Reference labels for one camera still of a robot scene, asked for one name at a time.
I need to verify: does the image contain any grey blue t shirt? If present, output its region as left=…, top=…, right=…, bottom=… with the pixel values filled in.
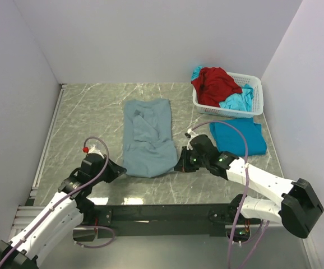
left=122, top=98, right=178, bottom=178

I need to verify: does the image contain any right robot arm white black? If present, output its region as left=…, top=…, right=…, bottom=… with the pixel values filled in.
left=174, top=131, right=324, bottom=239

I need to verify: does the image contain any light turquoise t shirt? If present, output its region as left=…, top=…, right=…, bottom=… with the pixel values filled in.
left=191, top=66, right=253, bottom=112

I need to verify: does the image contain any red t shirt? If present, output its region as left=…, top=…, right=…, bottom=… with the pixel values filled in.
left=191, top=67, right=242, bottom=107

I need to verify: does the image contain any white plastic laundry basket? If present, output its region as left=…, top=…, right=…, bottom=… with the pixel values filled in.
left=192, top=72, right=263, bottom=118

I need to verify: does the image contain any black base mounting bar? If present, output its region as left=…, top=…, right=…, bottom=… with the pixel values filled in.
left=61, top=203, right=252, bottom=239

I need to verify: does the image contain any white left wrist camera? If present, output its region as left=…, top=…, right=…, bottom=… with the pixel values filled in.
left=82, top=145, right=104, bottom=157

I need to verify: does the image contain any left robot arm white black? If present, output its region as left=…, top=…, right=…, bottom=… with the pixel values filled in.
left=0, top=153, right=126, bottom=268

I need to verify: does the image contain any folded teal t shirt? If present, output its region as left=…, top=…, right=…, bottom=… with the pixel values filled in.
left=210, top=118, right=267, bottom=156

